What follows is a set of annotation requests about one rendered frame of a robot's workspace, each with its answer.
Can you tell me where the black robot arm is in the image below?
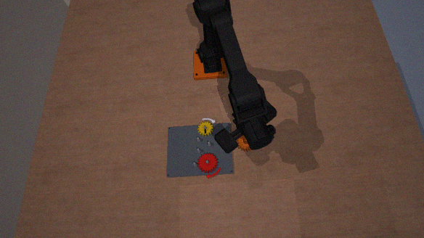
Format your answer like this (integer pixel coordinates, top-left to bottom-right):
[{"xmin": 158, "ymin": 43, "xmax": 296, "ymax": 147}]
[{"xmin": 192, "ymin": 0, "xmax": 276, "ymax": 150}]

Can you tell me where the brown gear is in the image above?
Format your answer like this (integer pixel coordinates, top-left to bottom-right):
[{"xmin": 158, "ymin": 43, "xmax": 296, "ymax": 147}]
[{"xmin": 237, "ymin": 135, "xmax": 251, "ymax": 152}]

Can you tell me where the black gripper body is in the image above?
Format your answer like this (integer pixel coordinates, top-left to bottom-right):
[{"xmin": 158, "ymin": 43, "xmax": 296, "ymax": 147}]
[{"xmin": 214, "ymin": 101, "xmax": 277, "ymax": 154}]

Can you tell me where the red gear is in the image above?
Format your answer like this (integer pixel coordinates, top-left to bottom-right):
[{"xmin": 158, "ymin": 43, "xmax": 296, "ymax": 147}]
[{"xmin": 197, "ymin": 153, "xmax": 218, "ymax": 173}]

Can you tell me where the yellow gear with black stripe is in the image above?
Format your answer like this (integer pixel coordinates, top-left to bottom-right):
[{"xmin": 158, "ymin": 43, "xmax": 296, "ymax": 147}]
[{"xmin": 198, "ymin": 122, "xmax": 213, "ymax": 136}]

